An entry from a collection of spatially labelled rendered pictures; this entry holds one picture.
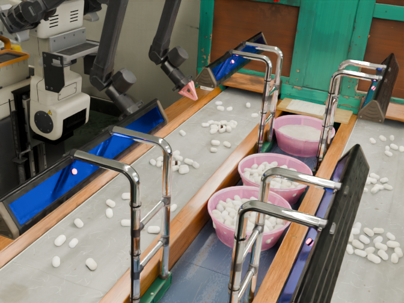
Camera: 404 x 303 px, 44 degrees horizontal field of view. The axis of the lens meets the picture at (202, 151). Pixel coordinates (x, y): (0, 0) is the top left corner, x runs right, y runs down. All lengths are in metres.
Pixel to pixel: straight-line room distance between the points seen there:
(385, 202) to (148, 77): 2.43
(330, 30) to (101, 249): 1.47
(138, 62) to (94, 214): 2.40
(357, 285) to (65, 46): 1.44
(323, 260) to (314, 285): 0.07
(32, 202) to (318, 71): 1.71
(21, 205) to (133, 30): 2.91
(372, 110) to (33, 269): 1.08
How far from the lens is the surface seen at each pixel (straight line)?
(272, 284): 1.33
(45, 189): 1.06
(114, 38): 1.77
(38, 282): 1.36
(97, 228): 1.52
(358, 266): 1.49
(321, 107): 2.43
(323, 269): 0.87
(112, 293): 1.27
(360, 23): 2.37
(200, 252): 1.54
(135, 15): 3.79
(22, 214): 1.01
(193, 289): 1.42
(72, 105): 2.24
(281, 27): 2.45
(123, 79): 1.79
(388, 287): 1.46
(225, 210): 1.62
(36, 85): 2.21
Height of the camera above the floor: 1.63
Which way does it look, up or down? 27 degrees down
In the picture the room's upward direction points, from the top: 4 degrees clockwise
